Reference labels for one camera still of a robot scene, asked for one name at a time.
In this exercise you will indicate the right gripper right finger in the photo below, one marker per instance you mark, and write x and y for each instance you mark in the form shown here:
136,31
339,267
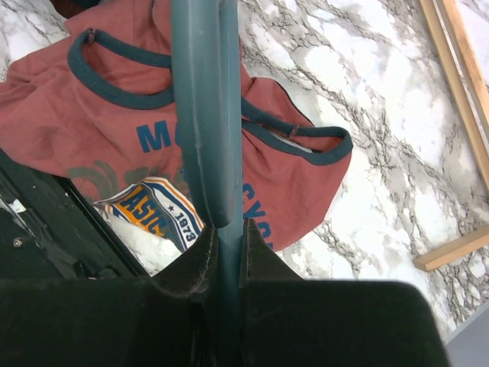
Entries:
290,321

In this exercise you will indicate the blue plastic hanger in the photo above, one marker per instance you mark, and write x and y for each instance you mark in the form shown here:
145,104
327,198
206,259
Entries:
207,87

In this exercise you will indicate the wooden clothes rack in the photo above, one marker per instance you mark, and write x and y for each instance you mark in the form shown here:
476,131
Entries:
452,69

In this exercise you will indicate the red tank top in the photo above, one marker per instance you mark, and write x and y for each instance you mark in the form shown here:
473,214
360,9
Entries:
98,108

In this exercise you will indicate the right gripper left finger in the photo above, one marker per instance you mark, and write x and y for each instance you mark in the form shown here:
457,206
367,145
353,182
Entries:
146,321

